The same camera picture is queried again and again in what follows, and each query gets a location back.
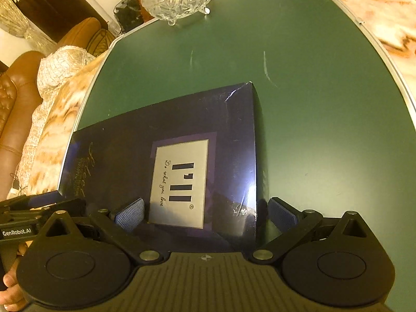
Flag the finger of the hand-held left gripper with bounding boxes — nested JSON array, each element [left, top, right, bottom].
[[42, 199, 88, 218], [29, 191, 63, 208]]

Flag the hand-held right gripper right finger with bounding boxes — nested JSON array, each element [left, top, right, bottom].
[[249, 197, 386, 262]]

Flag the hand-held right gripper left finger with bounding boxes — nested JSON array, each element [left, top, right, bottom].
[[31, 198, 166, 264]]

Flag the dark blue cardboard box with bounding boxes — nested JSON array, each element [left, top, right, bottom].
[[58, 81, 271, 253]]

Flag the person's left hand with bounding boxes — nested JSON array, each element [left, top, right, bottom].
[[0, 244, 30, 312]]

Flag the brown leather sofa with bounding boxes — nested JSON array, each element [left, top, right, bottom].
[[0, 17, 108, 199]]

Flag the white quilted sofa cover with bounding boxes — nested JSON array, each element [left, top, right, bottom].
[[16, 45, 98, 189]]

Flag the gold lace curtain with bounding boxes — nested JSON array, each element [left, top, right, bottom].
[[0, 0, 57, 48]]

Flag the dark wooden door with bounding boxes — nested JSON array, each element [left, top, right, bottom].
[[10, 0, 109, 43]]

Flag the dark plastic bag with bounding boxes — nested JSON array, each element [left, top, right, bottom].
[[114, 0, 153, 35]]

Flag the white charger with cable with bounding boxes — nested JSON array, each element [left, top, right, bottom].
[[10, 172, 31, 193]]

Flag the green board with metal frame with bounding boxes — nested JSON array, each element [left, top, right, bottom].
[[58, 0, 416, 257]]

